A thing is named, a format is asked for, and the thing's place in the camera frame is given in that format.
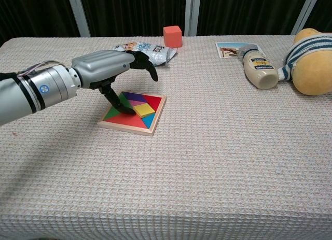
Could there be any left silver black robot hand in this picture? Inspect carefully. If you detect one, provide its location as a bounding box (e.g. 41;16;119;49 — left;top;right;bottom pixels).
69;49;159;115

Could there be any yellow square tangram piece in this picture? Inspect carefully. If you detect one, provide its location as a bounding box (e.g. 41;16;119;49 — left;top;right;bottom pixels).
133;103;156;119

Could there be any purple tangram parallelogram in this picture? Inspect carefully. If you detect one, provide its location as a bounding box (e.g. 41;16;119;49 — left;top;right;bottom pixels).
122;91;146;103

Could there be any green tangram triangle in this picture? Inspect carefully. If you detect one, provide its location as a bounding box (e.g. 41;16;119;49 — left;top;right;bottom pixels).
104;92;130;121

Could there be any pink tangram triangle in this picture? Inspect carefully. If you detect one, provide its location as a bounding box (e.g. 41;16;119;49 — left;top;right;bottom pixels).
128;99;150;107

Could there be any large coral tangram triangle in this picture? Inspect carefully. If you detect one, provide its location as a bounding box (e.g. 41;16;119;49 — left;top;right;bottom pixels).
104;112;147;129

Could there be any red tangram triangle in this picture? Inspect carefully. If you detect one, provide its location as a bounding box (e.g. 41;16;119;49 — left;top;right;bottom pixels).
142;94;163;113

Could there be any wooden tangram puzzle tray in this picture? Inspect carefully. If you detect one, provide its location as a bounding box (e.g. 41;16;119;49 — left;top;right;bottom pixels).
98;91;167;136

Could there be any blue tangram triangle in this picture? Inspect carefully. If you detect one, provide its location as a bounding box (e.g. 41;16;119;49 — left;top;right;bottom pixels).
142;114;157;130

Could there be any silver blue snack bag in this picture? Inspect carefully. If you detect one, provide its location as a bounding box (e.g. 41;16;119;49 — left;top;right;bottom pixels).
114;41;178;67

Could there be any black curtain panel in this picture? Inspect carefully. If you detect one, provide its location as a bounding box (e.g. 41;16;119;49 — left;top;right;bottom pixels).
312;0;332;33
197;0;311;36
79;0;188;38
0;0;80;46

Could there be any orange foam cube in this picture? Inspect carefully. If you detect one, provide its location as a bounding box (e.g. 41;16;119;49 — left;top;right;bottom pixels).
163;26;183;48

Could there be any photo postcard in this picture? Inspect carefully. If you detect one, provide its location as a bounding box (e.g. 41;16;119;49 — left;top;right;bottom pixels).
215;42;267;59

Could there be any beige waffle tablecloth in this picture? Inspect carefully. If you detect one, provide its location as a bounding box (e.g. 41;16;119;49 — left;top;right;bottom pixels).
0;34;332;240

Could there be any beige mayonnaise squeeze bottle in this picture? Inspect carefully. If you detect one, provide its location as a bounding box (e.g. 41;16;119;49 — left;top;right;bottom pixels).
238;45;279;90

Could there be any yellow plush toy striped shirt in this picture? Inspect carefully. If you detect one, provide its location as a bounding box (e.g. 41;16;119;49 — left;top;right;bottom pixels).
277;28;332;96

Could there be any grey aluminium post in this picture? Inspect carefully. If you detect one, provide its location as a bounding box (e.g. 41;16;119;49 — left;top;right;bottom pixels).
290;0;322;35
183;0;202;36
66;0;91;38

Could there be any coloured wire bundle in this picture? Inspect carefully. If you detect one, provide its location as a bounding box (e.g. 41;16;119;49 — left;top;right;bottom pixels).
17;60;67;76

